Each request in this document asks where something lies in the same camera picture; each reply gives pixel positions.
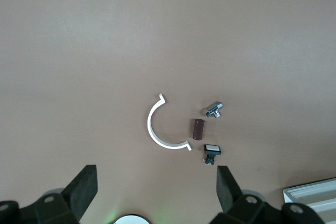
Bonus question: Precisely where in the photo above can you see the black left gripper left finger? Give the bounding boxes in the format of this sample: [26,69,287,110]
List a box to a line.
[36,165,99,224]

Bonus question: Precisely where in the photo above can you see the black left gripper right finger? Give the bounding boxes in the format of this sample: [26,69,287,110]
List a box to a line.
[211,165,266,224]

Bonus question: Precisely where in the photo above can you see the rectangular white push button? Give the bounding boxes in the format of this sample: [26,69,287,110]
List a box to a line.
[199,144,224,166]

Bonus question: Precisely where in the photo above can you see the white round disc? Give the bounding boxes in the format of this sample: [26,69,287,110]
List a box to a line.
[114,213,152,224]

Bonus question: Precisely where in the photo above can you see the brown hexagonal cylinder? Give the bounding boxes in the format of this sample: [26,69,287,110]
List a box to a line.
[191,118,206,141]

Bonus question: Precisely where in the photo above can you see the chrome angle valve fitting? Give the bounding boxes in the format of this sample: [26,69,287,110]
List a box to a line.
[203,101,225,119]

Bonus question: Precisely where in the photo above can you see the white plastic compartment tray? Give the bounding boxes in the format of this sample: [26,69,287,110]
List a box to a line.
[282,178,336,224]

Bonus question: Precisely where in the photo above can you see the white half-ring pipe clamp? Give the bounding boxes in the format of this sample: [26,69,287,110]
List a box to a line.
[146,93,193,152]

